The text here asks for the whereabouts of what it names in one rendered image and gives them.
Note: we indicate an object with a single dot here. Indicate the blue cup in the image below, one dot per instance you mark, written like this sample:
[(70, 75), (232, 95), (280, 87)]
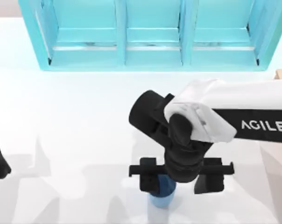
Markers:
[(163, 198)]

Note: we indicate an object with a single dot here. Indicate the light blue rack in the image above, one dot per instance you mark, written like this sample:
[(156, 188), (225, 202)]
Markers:
[(152, 35)]

